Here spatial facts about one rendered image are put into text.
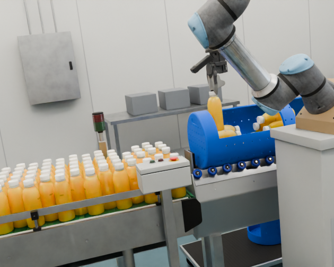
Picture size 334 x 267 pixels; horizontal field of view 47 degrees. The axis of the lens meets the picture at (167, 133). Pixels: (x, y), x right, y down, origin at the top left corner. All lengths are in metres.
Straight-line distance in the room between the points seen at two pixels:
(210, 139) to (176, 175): 0.31
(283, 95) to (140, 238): 0.83
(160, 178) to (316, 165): 0.59
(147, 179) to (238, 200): 0.57
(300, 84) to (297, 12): 4.83
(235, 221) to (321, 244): 0.48
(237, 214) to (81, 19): 3.71
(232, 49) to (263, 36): 4.61
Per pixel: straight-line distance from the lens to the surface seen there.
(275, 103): 1.54
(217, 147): 1.76
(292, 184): 1.71
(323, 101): 1.61
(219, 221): 1.93
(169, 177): 1.50
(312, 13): 6.53
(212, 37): 1.34
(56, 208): 1.62
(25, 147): 5.10
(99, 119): 2.09
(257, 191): 1.91
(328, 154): 1.54
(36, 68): 4.80
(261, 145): 1.86
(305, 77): 1.55
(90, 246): 1.67
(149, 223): 1.67
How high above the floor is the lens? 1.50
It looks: 11 degrees down
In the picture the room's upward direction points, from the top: 7 degrees counter-clockwise
